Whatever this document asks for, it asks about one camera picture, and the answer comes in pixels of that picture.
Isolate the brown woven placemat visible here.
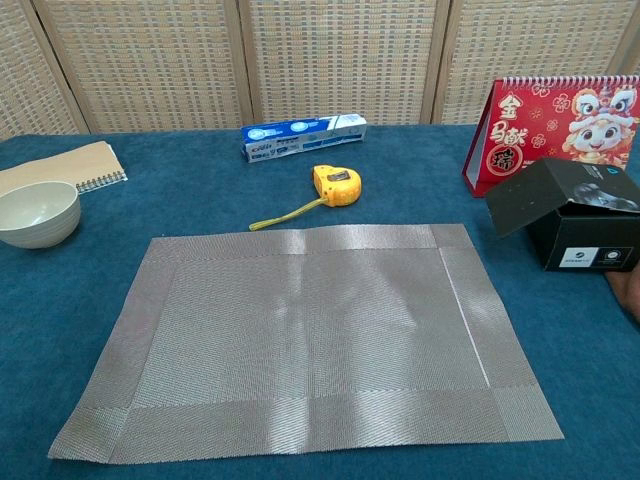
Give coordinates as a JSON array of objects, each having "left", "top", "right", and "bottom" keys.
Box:
[{"left": 47, "top": 223, "right": 565, "bottom": 464}]

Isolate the beige bowl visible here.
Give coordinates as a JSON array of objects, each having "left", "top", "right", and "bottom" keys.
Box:
[{"left": 0, "top": 180, "right": 82, "bottom": 250}]

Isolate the yellow tape measure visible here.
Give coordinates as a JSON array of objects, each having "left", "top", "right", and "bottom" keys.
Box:
[{"left": 248, "top": 164, "right": 363, "bottom": 232}]

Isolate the blue white toothpaste box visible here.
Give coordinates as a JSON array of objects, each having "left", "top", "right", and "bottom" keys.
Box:
[{"left": 240, "top": 112, "right": 368, "bottom": 164}]

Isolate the blue tablecloth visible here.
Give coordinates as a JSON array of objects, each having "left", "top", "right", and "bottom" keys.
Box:
[{"left": 0, "top": 123, "right": 640, "bottom": 480}]

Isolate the red desk calendar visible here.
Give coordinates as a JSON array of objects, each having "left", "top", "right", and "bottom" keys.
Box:
[{"left": 461, "top": 74, "right": 640, "bottom": 187}]

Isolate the woven rattan folding screen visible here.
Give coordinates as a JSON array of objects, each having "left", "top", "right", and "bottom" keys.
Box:
[{"left": 0, "top": 0, "right": 640, "bottom": 143}]

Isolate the black cardboard box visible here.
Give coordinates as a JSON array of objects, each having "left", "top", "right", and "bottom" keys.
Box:
[{"left": 483, "top": 157, "right": 640, "bottom": 273}]

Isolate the tan spiral notebook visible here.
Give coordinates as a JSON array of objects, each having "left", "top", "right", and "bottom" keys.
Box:
[{"left": 0, "top": 140, "right": 128, "bottom": 195}]

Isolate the brown cloth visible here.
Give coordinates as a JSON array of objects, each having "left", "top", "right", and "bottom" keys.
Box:
[{"left": 603, "top": 267, "right": 640, "bottom": 321}]

